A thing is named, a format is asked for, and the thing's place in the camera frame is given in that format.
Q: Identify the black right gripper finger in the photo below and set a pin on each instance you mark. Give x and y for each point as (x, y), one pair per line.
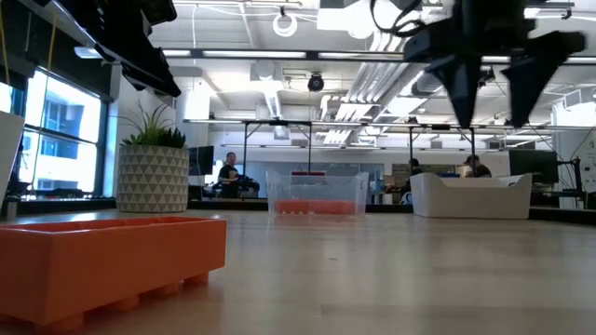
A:
(461, 84)
(531, 74)

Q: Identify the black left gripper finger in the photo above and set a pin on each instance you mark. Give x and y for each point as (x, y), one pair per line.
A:
(156, 70)
(137, 84)

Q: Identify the long ceiling light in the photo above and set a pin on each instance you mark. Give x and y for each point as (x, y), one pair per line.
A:
(93, 52)

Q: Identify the person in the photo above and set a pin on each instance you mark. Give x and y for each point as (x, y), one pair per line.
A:
(413, 168)
(229, 177)
(477, 170)

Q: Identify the black monitor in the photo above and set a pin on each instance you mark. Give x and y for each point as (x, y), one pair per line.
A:
(201, 160)
(533, 167)

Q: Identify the green plant in patterned pot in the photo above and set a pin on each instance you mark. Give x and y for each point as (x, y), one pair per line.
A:
(153, 181)

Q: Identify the white printed board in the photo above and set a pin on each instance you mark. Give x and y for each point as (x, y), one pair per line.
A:
(589, 163)

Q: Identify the white plastic bin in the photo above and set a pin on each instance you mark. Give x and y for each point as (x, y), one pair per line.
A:
(470, 200)

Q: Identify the black desk stand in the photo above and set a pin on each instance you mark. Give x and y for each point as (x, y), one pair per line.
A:
(577, 181)

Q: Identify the large window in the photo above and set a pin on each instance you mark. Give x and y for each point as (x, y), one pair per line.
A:
(60, 172)

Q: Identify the black background equipment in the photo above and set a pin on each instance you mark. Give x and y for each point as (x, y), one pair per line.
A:
(249, 186)

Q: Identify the red topped box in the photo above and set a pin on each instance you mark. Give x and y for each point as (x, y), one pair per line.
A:
(307, 173)

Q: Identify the clear plastic bin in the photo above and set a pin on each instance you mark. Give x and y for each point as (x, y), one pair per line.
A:
(316, 191)

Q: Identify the silver ceiling air duct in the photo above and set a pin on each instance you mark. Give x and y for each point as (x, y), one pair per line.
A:
(421, 86)

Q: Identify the black metal frame stand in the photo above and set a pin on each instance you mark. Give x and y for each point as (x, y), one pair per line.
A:
(279, 123)
(442, 126)

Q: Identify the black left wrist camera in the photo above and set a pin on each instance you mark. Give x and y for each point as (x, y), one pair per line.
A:
(160, 9)

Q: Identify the black aluminium table frame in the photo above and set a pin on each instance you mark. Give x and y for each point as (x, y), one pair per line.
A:
(233, 205)

